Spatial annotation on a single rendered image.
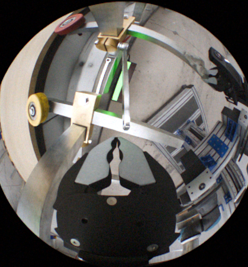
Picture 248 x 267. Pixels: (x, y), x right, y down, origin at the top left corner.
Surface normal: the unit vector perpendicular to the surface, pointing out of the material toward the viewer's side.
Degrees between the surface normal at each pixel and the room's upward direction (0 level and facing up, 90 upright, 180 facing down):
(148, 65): 0
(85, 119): 0
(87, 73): 0
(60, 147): 90
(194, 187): 90
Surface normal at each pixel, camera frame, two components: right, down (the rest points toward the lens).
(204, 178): -0.69, -0.62
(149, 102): 0.04, 0.47
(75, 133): 0.32, -0.84
